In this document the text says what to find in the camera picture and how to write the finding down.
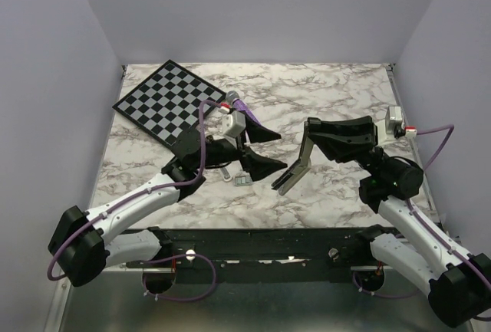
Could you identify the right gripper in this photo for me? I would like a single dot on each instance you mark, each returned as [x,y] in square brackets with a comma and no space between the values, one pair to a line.
[346,140]

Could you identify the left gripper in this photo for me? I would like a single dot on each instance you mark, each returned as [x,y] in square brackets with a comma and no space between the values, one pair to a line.
[256,165]

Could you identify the grey staple strips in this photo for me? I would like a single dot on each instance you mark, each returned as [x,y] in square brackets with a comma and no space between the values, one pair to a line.
[242,180]

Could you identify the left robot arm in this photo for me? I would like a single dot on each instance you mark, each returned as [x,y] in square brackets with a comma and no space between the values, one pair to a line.
[84,243]

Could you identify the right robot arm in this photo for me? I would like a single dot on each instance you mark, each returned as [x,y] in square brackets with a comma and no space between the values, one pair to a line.
[455,281]

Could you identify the purple glitter microphone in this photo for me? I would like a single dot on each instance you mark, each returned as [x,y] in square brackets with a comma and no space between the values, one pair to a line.
[233,99]

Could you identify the black grey chessboard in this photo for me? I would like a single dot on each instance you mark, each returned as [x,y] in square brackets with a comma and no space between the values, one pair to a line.
[167,102]

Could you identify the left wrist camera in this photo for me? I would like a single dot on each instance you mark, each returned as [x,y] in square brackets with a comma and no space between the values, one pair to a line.
[233,124]

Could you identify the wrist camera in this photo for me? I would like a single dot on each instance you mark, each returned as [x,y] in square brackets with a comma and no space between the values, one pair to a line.
[233,124]
[394,121]

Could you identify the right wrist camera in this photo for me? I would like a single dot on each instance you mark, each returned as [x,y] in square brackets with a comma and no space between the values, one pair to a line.
[394,121]

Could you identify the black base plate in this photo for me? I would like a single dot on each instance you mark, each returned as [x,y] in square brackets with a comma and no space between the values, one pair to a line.
[252,256]

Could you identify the aluminium frame rail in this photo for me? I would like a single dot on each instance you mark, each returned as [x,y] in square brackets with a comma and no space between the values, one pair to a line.
[241,286]

